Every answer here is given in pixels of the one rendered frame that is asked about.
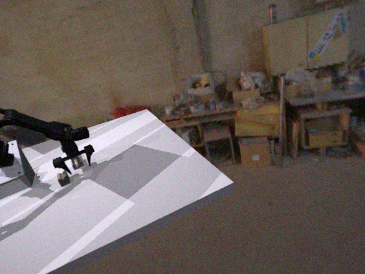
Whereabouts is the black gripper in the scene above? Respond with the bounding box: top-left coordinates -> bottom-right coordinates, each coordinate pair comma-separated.
53,142 -> 94,175

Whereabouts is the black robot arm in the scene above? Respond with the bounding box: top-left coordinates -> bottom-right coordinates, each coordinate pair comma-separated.
0,108 -> 89,168

